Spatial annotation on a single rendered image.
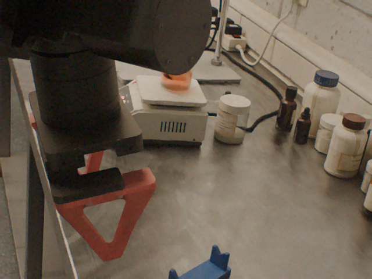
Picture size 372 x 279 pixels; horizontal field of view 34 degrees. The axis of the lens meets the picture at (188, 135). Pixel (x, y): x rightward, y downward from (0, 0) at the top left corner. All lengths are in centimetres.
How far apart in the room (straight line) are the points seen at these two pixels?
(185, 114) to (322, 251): 35
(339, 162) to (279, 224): 21
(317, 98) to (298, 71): 27
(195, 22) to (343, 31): 105
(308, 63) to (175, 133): 46
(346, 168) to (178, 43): 78
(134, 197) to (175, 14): 13
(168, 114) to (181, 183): 14
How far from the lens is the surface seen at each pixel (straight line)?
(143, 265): 80
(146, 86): 111
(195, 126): 109
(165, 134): 109
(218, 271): 80
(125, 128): 41
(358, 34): 135
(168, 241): 85
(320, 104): 121
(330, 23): 144
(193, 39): 36
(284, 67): 152
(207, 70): 148
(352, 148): 109
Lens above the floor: 125
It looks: 26 degrees down
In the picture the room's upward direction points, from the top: 9 degrees clockwise
